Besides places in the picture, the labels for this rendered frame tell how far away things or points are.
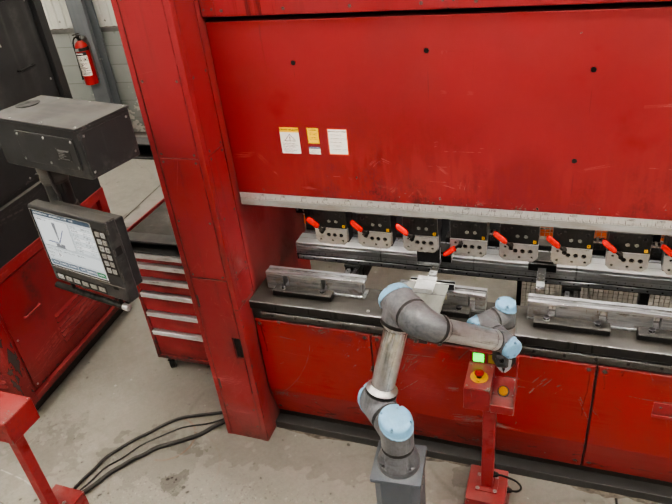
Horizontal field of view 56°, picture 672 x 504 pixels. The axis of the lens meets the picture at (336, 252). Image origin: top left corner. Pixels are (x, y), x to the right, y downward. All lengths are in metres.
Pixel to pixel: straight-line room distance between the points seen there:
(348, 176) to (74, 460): 2.23
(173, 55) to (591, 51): 1.47
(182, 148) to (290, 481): 1.74
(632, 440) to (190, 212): 2.15
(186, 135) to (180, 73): 0.25
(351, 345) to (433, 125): 1.13
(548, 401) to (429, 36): 1.63
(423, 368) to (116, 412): 1.93
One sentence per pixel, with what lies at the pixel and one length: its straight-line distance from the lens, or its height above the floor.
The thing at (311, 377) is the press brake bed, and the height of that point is 0.43.
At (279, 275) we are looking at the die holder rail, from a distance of 3.06.
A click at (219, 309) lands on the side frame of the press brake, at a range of 3.05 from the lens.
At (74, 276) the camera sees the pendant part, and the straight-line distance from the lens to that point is 2.79.
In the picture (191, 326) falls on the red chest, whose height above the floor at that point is 0.41.
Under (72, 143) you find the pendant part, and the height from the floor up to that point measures 1.89.
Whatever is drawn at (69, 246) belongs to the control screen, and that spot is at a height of 1.44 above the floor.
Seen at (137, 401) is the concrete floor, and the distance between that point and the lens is 4.07.
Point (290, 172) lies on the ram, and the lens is 2.73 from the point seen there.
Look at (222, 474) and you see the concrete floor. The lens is 3.50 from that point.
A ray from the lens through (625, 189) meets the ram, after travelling 2.51.
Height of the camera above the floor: 2.62
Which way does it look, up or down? 31 degrees down
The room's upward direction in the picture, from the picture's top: 7 degrees counter-clockwise
